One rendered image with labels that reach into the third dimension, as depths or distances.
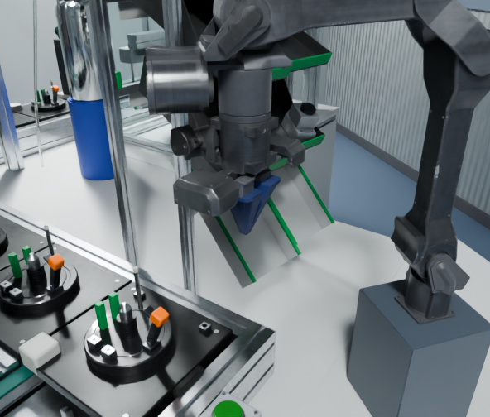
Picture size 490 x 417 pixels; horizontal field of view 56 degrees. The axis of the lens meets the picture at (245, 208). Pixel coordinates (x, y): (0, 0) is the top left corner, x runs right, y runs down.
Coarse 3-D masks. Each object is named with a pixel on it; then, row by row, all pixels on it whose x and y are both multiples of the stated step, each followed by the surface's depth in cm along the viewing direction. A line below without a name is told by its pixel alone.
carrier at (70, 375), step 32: (128, 288) 88; (96, 320) 77; (128, 320) 72; (192, 320) 80; (32, 352) 71; (64, 352) 73; (96, 352) 71; (128, 352) 71; (160, 352) 71; (192, 352) 73; (64, 384) 68; (96, 384) 68; (128, 384) 68; (160, 384) 68; (96, 416) 64; (128, 416) 63
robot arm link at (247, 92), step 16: (272, 48) 47; (208, 64) 46; (224, 64) 46; (240, 64) 46; (256, 64) 46; (272, 64) 47; (288, 64) 47; (224, 80) 47; (240, 80) 46; (256, 80) 46; (224, 96) 48; (240, 96) 47; (256, 96) 47; (224, 112) 48; (240, 112) 47; (256, 112) 48
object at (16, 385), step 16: (0, 384) 71; (16, 384) 71; (32, 384) 73; (48, 384) 74; (0, 400) 69; (16, 400) 71; (32, 400) 72; (48, 400) 72; (64, 400) 72; (0, 416) 70; (16, 416) 69; (32, 416) 69; (48, 416) 69; (80, 416) 69
